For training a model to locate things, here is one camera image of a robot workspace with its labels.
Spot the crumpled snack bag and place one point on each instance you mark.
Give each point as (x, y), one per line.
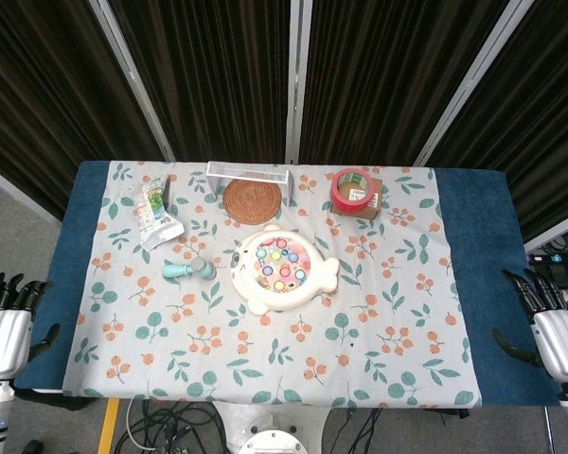
(154, 213)

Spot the teal toy hammer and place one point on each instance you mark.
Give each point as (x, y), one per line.
(188, 269)

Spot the brown cardboard box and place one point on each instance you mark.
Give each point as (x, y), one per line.
(373, 198)

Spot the blue table cover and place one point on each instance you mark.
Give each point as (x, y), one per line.
(487, 265)

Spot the floral tablecloth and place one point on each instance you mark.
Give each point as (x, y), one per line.
(265, 331)

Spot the white fish-shaped toy board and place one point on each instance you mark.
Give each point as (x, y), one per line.
(281, 268)

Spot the metal mesh rack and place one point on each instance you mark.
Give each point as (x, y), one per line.
(251, 177)

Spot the black power strip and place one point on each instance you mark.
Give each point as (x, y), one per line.
(556, 259)

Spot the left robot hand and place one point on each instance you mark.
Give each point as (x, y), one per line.
(2, 326)

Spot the round woven rattan coaster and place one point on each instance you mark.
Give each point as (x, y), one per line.
(253, 199)

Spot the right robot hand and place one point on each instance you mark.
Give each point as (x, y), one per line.
(556, 326)

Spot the red tape roll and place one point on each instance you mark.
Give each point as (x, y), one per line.
(351, 190)

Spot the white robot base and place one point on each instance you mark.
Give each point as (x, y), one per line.
(272, 430)

